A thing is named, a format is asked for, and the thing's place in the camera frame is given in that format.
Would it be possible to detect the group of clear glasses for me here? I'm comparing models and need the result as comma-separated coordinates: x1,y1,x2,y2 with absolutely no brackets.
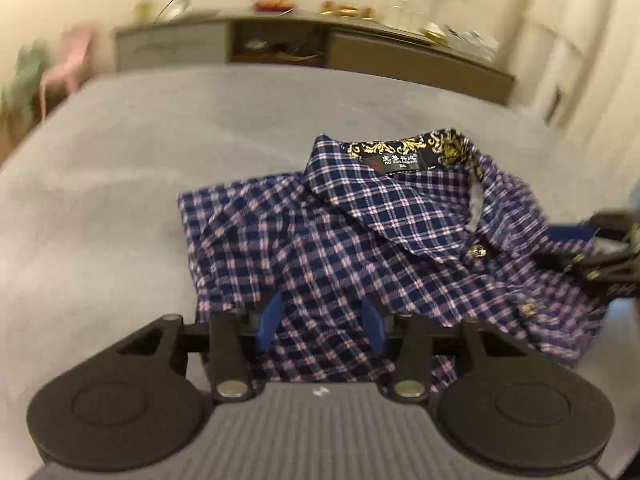
384,0,426,31

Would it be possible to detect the blue plaid shirt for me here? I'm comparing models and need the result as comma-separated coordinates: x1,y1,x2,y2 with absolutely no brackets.
176,129,613,396

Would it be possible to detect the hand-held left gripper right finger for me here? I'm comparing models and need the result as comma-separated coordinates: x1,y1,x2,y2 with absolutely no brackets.
361,299,524,403

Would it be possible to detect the pink plastic chair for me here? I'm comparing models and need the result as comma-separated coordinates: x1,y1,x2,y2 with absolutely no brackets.
40,25,96,121

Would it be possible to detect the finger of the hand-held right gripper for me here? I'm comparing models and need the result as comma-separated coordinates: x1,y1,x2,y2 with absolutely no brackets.
532,250,582,274
545,222,601,247

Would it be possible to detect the long grey low cabinet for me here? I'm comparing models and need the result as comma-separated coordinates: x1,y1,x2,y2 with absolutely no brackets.
114,10,516,106

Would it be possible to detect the grey basket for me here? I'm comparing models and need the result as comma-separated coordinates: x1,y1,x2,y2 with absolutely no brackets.
447,30,501,61

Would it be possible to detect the white curtain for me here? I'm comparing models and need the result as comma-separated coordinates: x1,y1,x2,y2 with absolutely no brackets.
510,0,640,126

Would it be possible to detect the green plastic chair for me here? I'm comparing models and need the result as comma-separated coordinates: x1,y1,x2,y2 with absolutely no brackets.
0,42,51,136

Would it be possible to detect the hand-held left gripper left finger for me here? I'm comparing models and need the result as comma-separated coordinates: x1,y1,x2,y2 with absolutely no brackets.
112,292,283,403

